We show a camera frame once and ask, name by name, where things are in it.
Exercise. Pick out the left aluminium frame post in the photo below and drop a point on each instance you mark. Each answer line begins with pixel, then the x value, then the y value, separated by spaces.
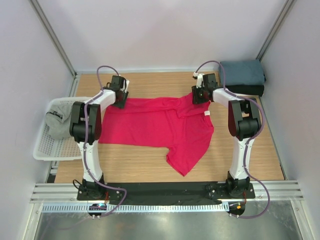
pixel 52 35

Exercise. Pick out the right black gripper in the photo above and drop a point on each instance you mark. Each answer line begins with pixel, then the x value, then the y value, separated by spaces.
pixel 195 99

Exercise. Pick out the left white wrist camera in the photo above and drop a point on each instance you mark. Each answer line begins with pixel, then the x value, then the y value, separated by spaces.
pixel 125 87

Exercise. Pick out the white perforated plastic basket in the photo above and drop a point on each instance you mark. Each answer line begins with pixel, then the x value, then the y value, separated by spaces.
pixel 48 149

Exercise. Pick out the folded blue t shirt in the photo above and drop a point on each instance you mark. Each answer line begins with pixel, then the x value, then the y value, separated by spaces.
pixel 243 72

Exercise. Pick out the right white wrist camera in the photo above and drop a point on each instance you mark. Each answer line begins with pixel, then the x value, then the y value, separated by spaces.
pixel 199 79

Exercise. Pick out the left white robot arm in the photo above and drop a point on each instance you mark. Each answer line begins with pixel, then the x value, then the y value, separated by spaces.
pixel 86 129

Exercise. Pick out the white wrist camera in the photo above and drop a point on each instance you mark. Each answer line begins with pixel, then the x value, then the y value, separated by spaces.
pixel 199 79
pixel 125 87

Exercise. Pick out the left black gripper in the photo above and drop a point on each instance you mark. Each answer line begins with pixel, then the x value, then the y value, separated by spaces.
pixel 121 104

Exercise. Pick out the red t shirt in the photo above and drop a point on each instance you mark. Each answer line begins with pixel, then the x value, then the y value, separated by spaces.
pixel 175 123

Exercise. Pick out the right aluminium frame post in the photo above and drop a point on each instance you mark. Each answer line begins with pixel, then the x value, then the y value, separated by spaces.
pixel 283 14

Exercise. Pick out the grey t shirt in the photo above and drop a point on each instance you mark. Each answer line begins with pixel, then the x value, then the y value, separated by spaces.
pixel 58 120

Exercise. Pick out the aluminium frame post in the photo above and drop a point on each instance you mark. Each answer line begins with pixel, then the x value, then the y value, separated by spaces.
pixel 283 14
pixel 52 35

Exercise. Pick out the white slotted cable duct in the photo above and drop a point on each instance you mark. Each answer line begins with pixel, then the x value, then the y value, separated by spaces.
pixel 99 208

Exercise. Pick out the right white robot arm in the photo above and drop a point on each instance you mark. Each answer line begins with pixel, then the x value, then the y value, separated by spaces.
pixel 244 122

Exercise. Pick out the folded black t shirt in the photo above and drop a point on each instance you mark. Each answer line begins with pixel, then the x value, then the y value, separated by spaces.
pixel 250 90

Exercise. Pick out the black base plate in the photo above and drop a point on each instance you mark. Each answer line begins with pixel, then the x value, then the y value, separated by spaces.
pixel 179 193

